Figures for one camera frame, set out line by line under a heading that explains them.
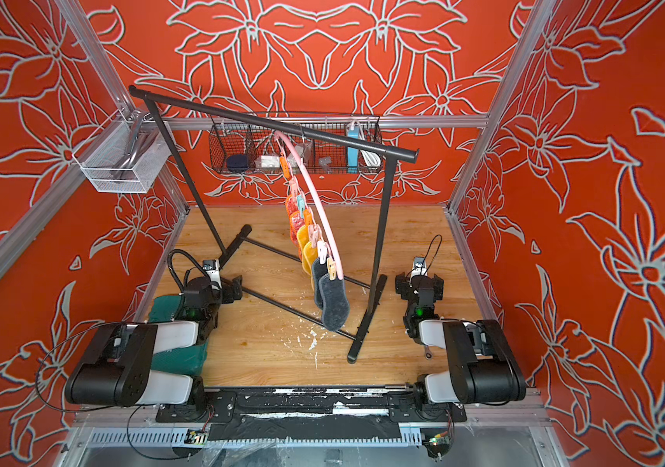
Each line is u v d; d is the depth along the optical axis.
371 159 0.90
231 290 0.84
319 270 0.64
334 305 0.71
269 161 0.86
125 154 0.83
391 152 0.43
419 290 0.68
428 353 0.81
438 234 1.11
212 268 0.81
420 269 0.78
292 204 0.73
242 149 1.01
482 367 0.45
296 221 0.70
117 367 0.44
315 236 0.63
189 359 0.76
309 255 0.67
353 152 0.88
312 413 0.73
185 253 0.73
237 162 0.95
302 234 0.68
